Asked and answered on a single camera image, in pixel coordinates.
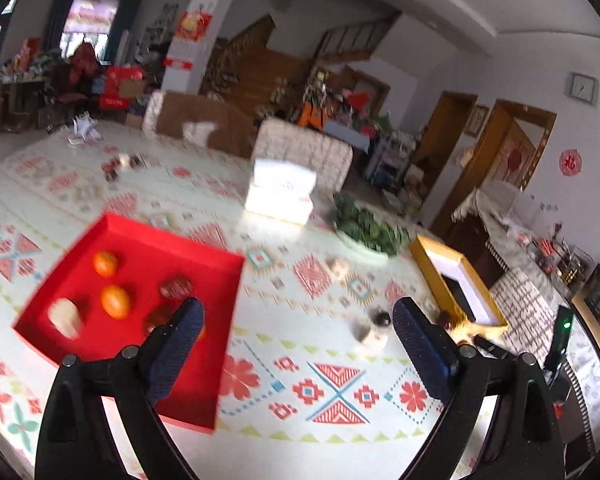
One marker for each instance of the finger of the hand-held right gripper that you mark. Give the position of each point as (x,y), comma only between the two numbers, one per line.
(492,346)

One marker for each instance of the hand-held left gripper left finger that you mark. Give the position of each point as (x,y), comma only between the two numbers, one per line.
(175,355)

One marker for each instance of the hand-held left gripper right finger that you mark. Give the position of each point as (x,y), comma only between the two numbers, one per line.
(425,355)

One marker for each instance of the dark red apple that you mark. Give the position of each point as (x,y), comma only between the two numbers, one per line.
(445,319)

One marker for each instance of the large orange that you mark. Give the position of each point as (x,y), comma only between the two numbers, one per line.
(115,301)

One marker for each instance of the small orange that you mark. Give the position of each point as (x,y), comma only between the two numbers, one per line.
(105,263)

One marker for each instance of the pale round bun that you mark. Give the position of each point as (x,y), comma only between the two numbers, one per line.
(66,317)

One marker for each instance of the red tray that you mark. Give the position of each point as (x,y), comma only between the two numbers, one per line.
(130,240)

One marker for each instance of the patterned fabric chair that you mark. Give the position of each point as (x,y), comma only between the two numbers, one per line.
(300,150)
(152,112)
(520,305)

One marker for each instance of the small pale round object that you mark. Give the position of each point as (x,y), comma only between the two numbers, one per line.
(372,339)

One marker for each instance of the dark purple plum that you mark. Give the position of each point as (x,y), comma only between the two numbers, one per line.
(381,319)

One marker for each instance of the yellow taped cardboard tray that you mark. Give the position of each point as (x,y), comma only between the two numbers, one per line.
(430,265)

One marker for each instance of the dark wooden sideboard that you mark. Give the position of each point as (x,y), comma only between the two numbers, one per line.
(465,240)

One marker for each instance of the patterned tablecloth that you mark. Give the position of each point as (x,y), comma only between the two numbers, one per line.
(290,310)

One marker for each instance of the pale green oval plate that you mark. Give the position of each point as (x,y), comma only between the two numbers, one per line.
(352,243)

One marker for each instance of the white lace cloth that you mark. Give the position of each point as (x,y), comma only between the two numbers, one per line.
(500,210)

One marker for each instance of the plate of green vegetables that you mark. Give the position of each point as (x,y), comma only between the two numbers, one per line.
(365,225)

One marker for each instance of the white tissue box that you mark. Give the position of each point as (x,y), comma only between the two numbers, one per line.
(280,200)

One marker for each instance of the metal shelf rack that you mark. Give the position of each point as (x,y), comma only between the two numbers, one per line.
(390,160)

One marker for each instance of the small toy car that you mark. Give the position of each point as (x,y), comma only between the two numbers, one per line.
(115,166)

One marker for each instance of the brown wooden door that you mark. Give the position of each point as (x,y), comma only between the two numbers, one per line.
(445,130)

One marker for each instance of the brown chair with cushion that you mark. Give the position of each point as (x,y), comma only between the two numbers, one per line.
(190,112)

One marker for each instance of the red gift bag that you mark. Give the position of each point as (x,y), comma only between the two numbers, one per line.
(122,87)

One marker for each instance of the wooden staircase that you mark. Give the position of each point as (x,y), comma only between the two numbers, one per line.
(260,65)

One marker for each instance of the dark red cloth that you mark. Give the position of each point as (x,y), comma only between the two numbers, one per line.
(82,65)

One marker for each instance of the dark teal curtain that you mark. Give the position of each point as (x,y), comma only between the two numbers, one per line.
(122,25)
(62,15)

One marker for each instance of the red paper wall decoration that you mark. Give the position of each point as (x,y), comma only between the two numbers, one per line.
(570,162)

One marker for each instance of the framed wall picture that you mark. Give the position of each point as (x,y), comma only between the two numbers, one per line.
(476,121)

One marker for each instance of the square wall clock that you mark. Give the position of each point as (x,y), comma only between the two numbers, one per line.
(582,89)

